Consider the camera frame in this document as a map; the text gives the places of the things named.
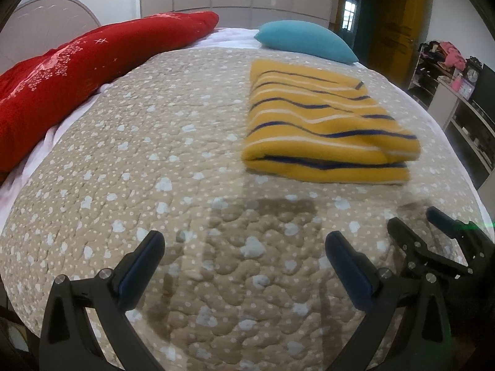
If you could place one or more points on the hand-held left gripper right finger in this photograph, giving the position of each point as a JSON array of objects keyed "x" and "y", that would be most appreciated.
[{"x": 352, "y": 274}]

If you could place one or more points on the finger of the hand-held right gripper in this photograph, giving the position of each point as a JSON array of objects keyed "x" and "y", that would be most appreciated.
[
  {"x": 444, "y": 220},
  {"x": 406, "y": 239}
]

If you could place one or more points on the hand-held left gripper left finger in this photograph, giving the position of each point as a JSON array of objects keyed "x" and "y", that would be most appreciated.
[{"x": 131, "y": 282}]

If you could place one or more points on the yellow striped blanket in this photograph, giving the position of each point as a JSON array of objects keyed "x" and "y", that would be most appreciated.
[{"x": 309, "y": 123}]

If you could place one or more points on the pink clothes pile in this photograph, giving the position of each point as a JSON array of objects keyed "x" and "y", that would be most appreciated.
[{"x": 452, "y": 54}]

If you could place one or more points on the white low cabinet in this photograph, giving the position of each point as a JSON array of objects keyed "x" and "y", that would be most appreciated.
[{"x": 448, "y": 104}]

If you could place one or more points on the black television screen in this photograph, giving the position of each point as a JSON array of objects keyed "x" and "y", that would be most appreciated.
[{"x": 485, "y": 91}]

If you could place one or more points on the pink bottle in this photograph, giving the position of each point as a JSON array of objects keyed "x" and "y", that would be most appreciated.
[{"x": 458, "y": 82}]

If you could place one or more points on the beige dotted quilt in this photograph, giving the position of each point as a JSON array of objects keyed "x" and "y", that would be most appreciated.
[{"x": 154, "y": 143}]

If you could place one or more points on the white shelf rack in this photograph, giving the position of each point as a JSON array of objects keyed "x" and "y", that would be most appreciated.
[{"x": 423, "y": 77}]

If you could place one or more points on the dark table clock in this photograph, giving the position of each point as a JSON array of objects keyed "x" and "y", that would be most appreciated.
[{"x": 472, "y": 71}]

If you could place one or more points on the yellow wooden door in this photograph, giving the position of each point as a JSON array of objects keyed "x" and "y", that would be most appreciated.
[{"x": 398, "y": 19}]

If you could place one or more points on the red patterned pillow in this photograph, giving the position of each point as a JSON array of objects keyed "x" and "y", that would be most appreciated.
[{"x": 77, "y": 69}]

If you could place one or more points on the teal pillow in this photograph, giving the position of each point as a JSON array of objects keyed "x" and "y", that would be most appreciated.
[{"x": 305, "y": 38}]

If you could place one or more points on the small window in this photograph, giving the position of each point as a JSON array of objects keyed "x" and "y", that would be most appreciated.
[{"x": 350, "y": 15}]

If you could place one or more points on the rounded beige headboard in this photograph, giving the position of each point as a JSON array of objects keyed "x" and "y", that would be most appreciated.
[{"x": 46, "y": 15}]

